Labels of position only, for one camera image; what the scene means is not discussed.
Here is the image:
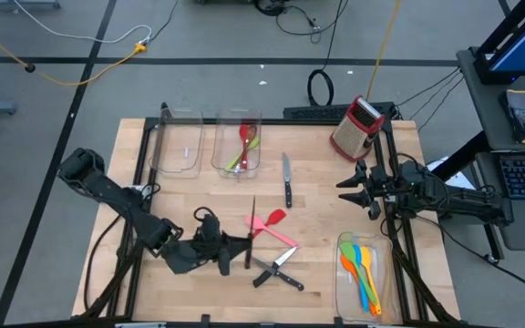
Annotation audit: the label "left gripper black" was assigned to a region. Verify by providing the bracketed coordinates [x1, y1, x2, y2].
[192, 213, 252, 278]

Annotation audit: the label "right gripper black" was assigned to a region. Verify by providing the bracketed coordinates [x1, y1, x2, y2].
[336, 159, 403, 220]

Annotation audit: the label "long narrow black-handled knife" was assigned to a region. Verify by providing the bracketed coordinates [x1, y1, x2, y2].
[243, 194, 257, 270]

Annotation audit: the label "pink silicone spatula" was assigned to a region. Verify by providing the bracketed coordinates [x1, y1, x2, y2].
[243, 214, 300, 249]

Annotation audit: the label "dark serrated riveted-handle knife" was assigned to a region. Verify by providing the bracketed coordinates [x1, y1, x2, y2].
[249, 254, 305, 292]

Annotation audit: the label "green silicone spatula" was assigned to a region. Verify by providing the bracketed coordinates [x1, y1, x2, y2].
[338, 241, 380, 307]

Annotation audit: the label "blue silicone spatula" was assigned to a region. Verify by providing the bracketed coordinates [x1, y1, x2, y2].
[352, 244, 371, 313]

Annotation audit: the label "clear plastic bin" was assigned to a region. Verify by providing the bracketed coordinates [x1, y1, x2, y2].
[334, 231, 398, 325]
[211, 107, 263, 179]
[150, 108, 205, 179]

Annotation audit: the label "broad silver blade knife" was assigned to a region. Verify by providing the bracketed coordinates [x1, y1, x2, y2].
[281, 151, 293, 210]

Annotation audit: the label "orange silicone spatula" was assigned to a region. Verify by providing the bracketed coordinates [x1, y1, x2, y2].
[339, 253, 377, 317]

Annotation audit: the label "green silicone spoon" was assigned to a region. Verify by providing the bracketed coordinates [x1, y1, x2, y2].
[224, 136, 262, 173]

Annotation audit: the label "red silicone spoon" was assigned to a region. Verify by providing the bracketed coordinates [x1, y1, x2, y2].
[238, 123, 251, 170]

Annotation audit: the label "red silicone spatula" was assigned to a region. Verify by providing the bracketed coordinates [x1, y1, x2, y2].
[251, 208, 288, 241]

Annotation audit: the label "red steel box grater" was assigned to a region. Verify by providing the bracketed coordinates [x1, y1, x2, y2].
[329, 94, 386, 163]

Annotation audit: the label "white paper sheet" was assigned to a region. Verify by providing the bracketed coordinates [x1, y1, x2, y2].
[425, 157, 474, 190]

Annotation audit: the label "black power strip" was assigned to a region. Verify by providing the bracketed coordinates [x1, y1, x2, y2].
[283, 101, 396, 122]

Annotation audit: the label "black desk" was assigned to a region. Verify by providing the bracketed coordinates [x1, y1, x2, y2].
[428, 45, 525, 263]

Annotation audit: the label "grey black work gloves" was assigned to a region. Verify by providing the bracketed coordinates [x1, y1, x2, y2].
[500, 88, 525, 146]

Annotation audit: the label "silver blade round-handled knife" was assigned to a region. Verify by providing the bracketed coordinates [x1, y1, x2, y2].
[252, 246, 299, 289]

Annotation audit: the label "black coiled cable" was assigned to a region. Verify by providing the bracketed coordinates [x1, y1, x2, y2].
[306, 0, 350, 108]

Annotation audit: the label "yellow hanging cable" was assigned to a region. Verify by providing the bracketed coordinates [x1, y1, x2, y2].
[365, 0, 403, 102]

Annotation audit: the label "black cable tangle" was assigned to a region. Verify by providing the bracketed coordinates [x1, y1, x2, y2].
[253, 0, 350, 45]

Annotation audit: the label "yellow cable with plug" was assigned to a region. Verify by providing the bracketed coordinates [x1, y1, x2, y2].
[0, 17, 148, 87]

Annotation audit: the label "white cable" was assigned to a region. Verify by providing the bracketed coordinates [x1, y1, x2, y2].
[13, 0, 153, 46]

